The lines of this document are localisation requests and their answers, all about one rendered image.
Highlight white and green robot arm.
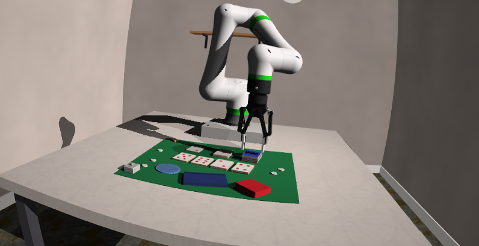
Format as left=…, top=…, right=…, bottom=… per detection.
left=199, top=4, right=302, bottom=126

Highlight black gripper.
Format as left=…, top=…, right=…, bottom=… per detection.
left=237, top=93, right=274, bottom=153

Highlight green felt mat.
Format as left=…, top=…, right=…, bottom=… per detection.
left=115, top=138, right=299, bottom=204

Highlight blue flat disc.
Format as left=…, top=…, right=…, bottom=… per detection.
left=156, top=164, right=181, bottom=174

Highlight white playing card with red pips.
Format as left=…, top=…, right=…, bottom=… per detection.
left=231, top=162, right=254, bottom=173
left=190, top=156, right=214, bottom=166
left=210, top=159, right=234, bottom=169
left=172, top=153, right=196, bottom=162

